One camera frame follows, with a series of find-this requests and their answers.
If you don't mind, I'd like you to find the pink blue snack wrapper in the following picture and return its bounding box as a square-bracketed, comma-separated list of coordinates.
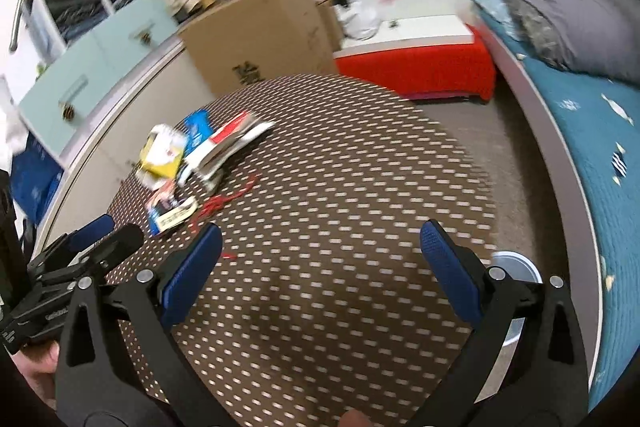
[145, 188, 198, 237]

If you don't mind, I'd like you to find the light blue trash bin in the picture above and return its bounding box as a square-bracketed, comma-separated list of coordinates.
[488, 249, 545, 348]

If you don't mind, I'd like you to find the left hand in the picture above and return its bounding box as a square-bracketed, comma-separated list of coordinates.
[12, 340, 60, 410]

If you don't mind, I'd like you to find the right hand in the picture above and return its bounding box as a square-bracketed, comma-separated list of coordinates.
[337, 409, 373, 427]

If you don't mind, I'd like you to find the yellow white carton box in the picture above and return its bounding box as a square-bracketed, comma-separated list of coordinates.
[134, 124, 188, 191]

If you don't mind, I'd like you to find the mint drawer cabinet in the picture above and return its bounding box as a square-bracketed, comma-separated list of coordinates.
[18, 0, 177, 157]

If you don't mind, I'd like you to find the red white paper stack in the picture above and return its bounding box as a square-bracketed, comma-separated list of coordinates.
[177, 110, 276, 193]

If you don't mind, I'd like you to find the brown polka dot tablecloth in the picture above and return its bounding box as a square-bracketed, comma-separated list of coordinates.
[102, 72, 499, 427]

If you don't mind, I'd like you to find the bed with teal quilt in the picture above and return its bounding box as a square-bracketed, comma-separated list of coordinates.
[473, 0, 639, 405]

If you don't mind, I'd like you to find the large cardboard box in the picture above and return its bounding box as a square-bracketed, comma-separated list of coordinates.
[179, 0, 337, 96]

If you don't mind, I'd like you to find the red covered bench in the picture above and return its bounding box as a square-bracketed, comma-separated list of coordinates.
[334, 15, 497, 102]

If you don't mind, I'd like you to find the folded grey duvet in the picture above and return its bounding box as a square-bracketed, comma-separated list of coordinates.
[503, 0, 639, 86]

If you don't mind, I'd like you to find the white plastic bag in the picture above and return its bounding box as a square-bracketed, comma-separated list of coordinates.
[334, 0, 382, 40]

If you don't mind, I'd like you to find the red string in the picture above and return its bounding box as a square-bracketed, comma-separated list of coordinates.
[188, 172, 262, 233]

